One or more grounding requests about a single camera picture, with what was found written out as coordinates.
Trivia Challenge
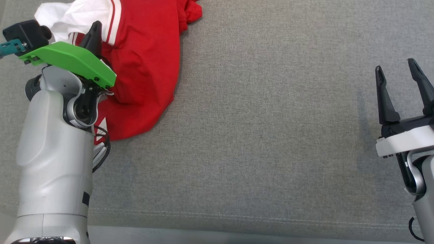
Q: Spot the grey fabric sofa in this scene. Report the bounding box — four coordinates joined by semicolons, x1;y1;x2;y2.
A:
0;0;434;243

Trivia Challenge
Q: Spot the black left arm cable bundle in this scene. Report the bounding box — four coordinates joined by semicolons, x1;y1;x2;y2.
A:
92;125;111;173

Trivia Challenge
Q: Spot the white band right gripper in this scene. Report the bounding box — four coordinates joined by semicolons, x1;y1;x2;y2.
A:
375;58;434;157

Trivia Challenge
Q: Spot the teal plug left camera cable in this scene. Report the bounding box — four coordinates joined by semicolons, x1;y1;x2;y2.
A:
0;39;27;59

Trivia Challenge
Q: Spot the red white basketball jersey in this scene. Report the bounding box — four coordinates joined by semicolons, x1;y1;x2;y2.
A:
34;0;203;146

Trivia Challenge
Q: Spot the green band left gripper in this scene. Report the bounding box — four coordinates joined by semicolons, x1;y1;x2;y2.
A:
19;21;117;96

